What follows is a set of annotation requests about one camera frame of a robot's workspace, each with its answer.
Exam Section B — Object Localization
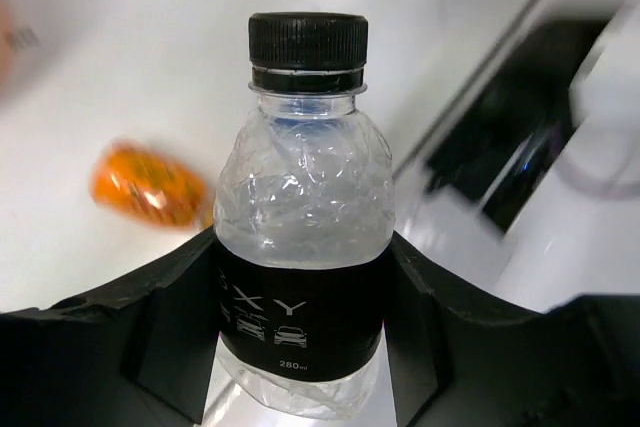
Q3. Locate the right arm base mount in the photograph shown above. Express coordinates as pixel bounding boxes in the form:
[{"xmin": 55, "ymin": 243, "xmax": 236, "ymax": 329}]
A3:
[{"xmin": 423, "ymin": 15, "xmax": 611, "ymax": 232}]

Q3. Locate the clear bottle black label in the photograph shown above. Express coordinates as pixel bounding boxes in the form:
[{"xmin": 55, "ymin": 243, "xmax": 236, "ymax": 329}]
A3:
[{"xmin": 213, "ymin": 12, "xmax": 395, "ymax": 420}]

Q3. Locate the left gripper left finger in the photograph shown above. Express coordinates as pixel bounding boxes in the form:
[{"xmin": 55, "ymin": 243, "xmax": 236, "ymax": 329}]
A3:
[{"xmin": 1, "ymin": 231, "xmax": 218, "ymax": 426}]

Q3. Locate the orange juice bottle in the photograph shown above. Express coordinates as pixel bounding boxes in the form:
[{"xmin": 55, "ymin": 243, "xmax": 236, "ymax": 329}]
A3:
[{"xmin": 89, "ymin": 140, "xmax": 215, "ymax": 230}]

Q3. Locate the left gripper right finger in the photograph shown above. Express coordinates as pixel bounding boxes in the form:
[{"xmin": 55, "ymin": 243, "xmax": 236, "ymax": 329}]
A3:
[{"xmin": 385, "ymin": 236, "xmax": 639, "ymax": 426}]

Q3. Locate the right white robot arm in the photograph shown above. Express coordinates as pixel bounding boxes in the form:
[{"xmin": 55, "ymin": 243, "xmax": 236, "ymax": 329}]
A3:
[{"xmin": 554, "ymin": 5, "xmax": 639, "ymax": 199}]

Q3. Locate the orange plastic bin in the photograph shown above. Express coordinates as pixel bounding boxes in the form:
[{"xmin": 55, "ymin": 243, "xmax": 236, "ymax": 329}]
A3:
[{"xmin": 1, "ymin": 0, "xmax": 40, "ymax": 102}]

